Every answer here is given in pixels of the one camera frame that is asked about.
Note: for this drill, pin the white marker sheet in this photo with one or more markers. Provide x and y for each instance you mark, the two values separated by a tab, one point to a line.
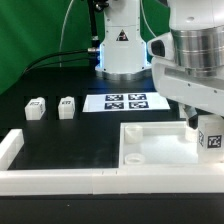
125	102

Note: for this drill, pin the white U-shaped obstacle fence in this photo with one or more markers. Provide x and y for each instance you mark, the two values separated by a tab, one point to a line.
198	178

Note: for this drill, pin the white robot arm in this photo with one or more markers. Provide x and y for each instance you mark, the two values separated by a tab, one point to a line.
123	55

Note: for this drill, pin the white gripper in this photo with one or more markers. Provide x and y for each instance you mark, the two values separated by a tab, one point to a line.
189	68

